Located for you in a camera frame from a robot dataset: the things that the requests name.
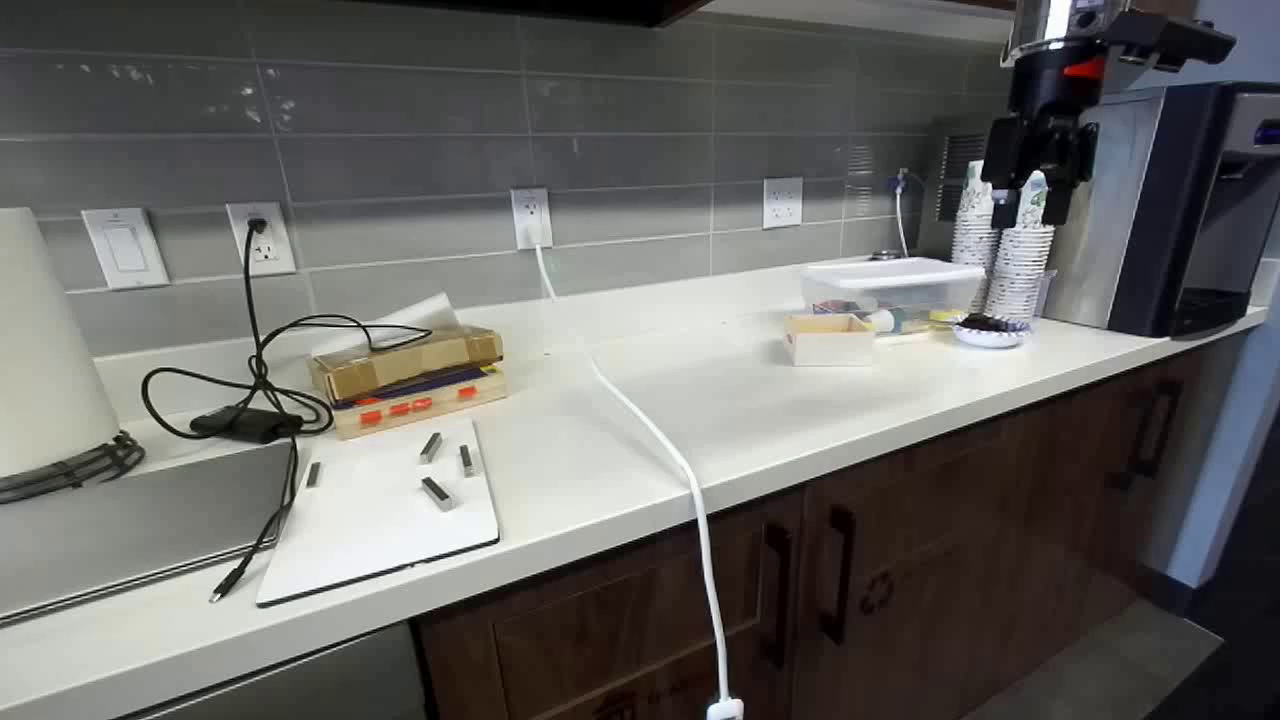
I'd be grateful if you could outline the white light switch plate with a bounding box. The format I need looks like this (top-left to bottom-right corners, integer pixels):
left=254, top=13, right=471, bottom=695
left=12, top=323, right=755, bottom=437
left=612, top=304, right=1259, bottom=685
left=74, top=206, right=173, bottom=291

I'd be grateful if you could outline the brown wooden cabinet door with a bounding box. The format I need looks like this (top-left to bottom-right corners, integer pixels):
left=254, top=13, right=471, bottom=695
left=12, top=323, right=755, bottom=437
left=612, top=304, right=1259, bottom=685
left=794, top=414, right=1025, bottom=720
left=1011, top=347, right=1211, bottom=636
left=412, top=489, right=810, bottom=720

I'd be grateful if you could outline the steel sink with drainboard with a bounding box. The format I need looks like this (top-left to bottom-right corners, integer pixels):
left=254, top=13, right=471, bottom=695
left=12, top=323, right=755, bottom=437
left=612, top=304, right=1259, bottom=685
left=0, top=439, right=300, bottom=634

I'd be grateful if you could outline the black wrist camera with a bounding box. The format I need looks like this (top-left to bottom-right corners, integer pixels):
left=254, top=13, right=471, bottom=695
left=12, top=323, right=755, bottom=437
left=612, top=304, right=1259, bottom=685
left=1095, top=9, right=1238, bottom=71

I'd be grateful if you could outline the white paper sheet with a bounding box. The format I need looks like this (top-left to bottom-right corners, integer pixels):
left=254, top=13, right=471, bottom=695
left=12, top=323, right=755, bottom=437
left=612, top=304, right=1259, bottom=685
left=310, top=291, right=464, bottom=356

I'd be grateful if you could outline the black cabinet handle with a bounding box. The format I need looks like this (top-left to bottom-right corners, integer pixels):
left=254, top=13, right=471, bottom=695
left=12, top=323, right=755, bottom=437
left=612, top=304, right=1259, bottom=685
left=755, top=522, right=794, bottom=674
left=817, top=506, right=861, bottom=647
left=1128, top=375, right=1184, bottom=496

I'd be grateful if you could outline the clear plastic storage container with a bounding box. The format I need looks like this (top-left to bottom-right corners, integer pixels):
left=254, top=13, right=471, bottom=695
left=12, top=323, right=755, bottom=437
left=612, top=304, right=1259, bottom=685
left=794, top=257, right=987, bottom=338

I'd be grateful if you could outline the small open wooden box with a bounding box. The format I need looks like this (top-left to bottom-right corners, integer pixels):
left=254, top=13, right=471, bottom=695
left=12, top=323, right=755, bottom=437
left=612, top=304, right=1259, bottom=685
left=780, top=308, right=878, bottom=373

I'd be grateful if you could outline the stack of patterned paper cups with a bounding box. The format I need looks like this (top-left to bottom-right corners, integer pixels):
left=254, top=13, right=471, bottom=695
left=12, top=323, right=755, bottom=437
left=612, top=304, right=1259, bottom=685
left=982, top=168, right=1056, bottom=333
left=946, top=156, right=999, bottom=275

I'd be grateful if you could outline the grey dishwasher front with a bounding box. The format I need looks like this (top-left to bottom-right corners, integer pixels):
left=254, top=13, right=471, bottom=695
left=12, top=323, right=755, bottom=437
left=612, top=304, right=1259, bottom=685
left=130, top=619, right=432, bottom=720

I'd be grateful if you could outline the brown cardboard box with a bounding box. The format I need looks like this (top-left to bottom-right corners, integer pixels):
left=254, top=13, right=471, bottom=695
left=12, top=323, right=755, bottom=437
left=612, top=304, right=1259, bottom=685
left=307, top=321, right=507, bottom=408

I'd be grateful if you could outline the white wall outlet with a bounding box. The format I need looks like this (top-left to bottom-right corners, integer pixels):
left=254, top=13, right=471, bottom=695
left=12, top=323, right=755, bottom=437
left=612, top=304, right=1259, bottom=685
left=507, top=186, right=557, bottom=254
left=759, top=176, right=808, bottom=232
left=220, top=200, right=300, bottom=282

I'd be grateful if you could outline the white paper towel roll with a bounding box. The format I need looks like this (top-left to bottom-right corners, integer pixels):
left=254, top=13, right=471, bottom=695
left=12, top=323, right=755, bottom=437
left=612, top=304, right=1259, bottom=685
left=0, top=206, right=124, bottom=486

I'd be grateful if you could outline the wooden tray with orange labels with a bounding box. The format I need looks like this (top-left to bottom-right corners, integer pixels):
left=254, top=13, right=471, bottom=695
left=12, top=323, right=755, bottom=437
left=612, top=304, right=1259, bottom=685
left=328, top=368, right=512, bottom=446

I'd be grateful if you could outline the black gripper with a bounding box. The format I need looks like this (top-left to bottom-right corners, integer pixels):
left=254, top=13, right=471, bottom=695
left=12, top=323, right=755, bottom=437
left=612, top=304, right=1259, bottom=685
left=979, top=35, right=1112, bottom=232

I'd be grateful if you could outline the white power cable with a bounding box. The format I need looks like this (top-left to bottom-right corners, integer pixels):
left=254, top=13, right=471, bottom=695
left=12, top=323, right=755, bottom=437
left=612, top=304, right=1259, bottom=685
left=528, top=235, right=748, bottom=720

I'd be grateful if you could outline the black and silver coffee machine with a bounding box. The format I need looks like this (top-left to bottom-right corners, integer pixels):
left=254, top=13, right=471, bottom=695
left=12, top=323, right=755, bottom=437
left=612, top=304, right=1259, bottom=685
left=1044, top=77, right=1280, bottom=340

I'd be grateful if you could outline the black wire towel holder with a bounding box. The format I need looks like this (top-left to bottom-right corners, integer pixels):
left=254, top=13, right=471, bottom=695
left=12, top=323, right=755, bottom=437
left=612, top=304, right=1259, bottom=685
left=0, top=428, right=147, bottom=510

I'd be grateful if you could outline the black and white bowl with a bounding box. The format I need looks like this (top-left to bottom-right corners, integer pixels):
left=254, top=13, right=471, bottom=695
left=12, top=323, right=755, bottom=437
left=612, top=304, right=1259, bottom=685
left=953, top=308, right=1030, bottom=356

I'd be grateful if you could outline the black power cable with adapter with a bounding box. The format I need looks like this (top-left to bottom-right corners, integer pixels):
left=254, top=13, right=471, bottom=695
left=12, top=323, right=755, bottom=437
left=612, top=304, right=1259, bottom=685
left=135, top=218, right=436, bottom=608

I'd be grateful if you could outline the white flat board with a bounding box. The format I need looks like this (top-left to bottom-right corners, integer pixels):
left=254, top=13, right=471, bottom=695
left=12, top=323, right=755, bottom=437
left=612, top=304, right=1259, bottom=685
left=253, top=416, right=503, bottom=611

